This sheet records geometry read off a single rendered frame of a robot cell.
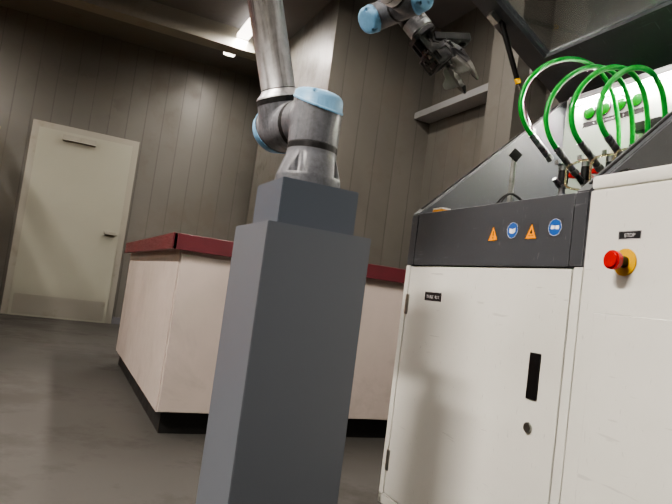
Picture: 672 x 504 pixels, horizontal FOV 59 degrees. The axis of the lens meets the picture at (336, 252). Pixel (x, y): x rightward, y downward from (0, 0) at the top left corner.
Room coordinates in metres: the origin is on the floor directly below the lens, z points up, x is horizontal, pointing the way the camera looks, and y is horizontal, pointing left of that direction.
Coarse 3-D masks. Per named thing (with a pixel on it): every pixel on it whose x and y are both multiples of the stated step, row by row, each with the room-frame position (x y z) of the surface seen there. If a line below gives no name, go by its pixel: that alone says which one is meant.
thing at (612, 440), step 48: (624, 192) 1.12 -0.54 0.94; (624, 240) 1.11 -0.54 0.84; (624, 288) 1.10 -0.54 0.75; (624, 336) 1.09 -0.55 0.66; (576, 384) 1.18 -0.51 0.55; (624, 384) 1.08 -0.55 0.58; (576, 432) 1.17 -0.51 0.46; (624, 432) 1.07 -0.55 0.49; (576, 480) 1.16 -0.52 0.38; (624, 480) 1.06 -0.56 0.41
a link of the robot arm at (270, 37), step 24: (264, 0) 1.35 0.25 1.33; (264, 24) 1.36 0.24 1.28; (264, 48) 1.37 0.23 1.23; (288, 48) 1.40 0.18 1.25; (264, 72) 1.39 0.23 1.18; (288, 72) 1.40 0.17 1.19; (264, 96) 1.39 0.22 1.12; (288, 96) 1.39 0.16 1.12; (264, 120) 1.41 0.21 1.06; (264, 144) 1.45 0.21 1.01
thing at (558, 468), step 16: (576, 272) 1.21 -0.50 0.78; (576, 288) 1.21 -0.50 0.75; (576, 304) 1.20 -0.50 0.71; (400, 320) 1.83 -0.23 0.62; (576, 320) 1.20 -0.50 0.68; (400, 336) 1.82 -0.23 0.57; (576, 336) 1.20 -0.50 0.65; (400, 352) 1.82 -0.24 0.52; (560, 400) 1.22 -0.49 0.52; (560, 416) 1.21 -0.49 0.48; (560, 432) 1.21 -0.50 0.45; (384, 448) 1.83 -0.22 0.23; (560, 448) 1.21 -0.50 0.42; (384, 464) 1.82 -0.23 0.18; (560, 464) 1.20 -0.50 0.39; (384, 480) 1.82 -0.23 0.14; (560, 480) 1.20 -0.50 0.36; (384, 496) 1.80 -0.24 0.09; (560, 496) 1.20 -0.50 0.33
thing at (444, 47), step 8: (432, 24) 1.62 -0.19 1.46; (424, 32) 1.62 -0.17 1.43; (416, 40) 1.62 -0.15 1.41; (424, 40) 1.62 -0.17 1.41; (432, 40) 1.63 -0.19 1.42; (448, 40) 1.61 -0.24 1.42; (416, 48) 1.64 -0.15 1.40; (424, 48) 1.63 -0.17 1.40; (432, 48) 1.60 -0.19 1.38; (440, 48) 1.61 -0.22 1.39; (448, 48) 1.61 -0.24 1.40; (424, 56) 1.62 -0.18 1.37; (432, 56) 1.60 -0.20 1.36; (440, 56) 1.61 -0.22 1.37; (448, 56) 1.61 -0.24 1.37; (424, 64) 1.64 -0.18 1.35; (432, 64) 1.62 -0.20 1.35; (440, 64) 1.60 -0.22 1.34; (448, 64) 1.66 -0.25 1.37; (432, 72) 1.64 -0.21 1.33
